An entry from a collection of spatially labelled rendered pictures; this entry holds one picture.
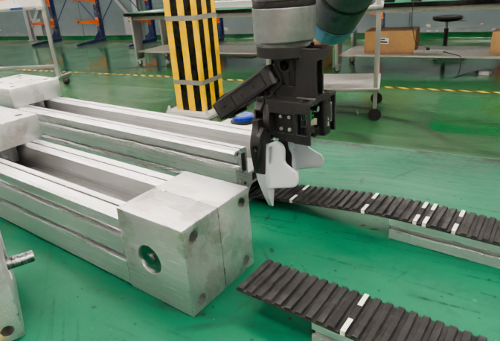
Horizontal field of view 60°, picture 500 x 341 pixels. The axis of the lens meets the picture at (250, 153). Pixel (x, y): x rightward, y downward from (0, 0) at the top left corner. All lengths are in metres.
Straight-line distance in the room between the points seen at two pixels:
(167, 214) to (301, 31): 0.25
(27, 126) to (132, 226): 0.35
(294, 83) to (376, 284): 0.25
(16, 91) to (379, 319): 0.84
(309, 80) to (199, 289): 0.26
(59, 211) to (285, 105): 0.29
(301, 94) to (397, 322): 0.27
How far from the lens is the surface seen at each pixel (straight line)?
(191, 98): 3.89
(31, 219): 0.63
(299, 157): 0.61
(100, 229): 0.49
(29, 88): 1.03
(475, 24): 7.98
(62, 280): 0.54
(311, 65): 0.51
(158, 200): 0.44
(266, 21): 0.51
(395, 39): 5.31
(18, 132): 0.74
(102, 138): 0.78
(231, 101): 0.57
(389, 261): 0.51
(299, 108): 0.51
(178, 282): 0.43
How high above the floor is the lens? 1.07
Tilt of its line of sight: 22 degrees down
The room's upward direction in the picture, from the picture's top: 4 degrees counter-clockwise
